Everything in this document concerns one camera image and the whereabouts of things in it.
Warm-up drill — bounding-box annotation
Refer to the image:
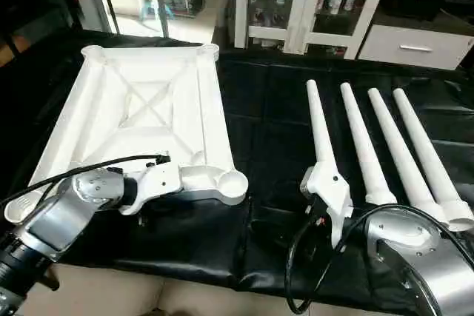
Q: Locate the black work mat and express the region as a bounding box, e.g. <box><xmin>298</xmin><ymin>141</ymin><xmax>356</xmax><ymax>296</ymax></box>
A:
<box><xmin>0</xmin><ymin>29</ymin><xmax>474</xmax><ymax>311</ymax></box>

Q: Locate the white plastic table top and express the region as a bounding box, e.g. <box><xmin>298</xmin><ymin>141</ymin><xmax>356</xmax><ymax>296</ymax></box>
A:
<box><xmin>3</xmin><ymin>44</ymin><xmax>250</xmax><ymax>226</ymax></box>

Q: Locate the dark shelf unit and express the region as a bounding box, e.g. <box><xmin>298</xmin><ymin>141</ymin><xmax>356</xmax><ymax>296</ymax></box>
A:
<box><xmin>0</xmin><ymin>0</ymin><xmax>82</xmax><ymax>73</ymax></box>

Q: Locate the white drawer unit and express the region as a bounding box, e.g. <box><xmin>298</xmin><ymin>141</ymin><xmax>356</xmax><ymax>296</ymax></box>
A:
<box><xmin>357</xmin><ymin>11</ymin><xmax>474</xmax><ymax>73</ymax></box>

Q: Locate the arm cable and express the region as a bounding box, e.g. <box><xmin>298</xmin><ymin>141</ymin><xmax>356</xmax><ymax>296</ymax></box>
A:
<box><xmin>284</xmin><ymin>204</ymin><xmax>474</xmax><ymax>315</ymax></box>
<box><xmin>0</xmin><ymin>152</ymin><xmax>173</xmax><ymax>209</ymax></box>

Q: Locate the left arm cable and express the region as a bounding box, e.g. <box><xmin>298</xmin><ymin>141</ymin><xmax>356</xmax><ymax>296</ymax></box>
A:
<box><xmin>0</xmin><ymin>152</ymin><xmax>173</xmax><ymax>209</ymax></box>

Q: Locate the white glass door cabinet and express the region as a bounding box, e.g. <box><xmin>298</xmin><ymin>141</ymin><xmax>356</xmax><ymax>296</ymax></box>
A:
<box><xmin>233</xmin><ymin>0</ymin><xmax>397</xmax><ymax>58</ymax></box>

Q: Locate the white plastic table leg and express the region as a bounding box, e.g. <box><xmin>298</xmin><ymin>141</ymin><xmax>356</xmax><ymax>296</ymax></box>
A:
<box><xmin>304</xmin><ymin>79</ymin><xmax>343</xmax><ymax>184</ymax></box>
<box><xmin>367</xmin><ymin>87</ymin><xmax>450</xmax><ymax>226</ymax></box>
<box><xmin>392</xmin><ymin>87</ymin><xmax>474</xmax><ymax>233</ymax></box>
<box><xmin>339</xmin><ymin>82</ymin><xmax>399</xmax><ymax>207</ymax></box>

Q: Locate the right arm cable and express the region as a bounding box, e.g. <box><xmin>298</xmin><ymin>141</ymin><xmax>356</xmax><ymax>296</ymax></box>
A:
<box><xmin>284</xmin><ymin>204</ymin><xmax>474</xmax><ymax>315</ymax></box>

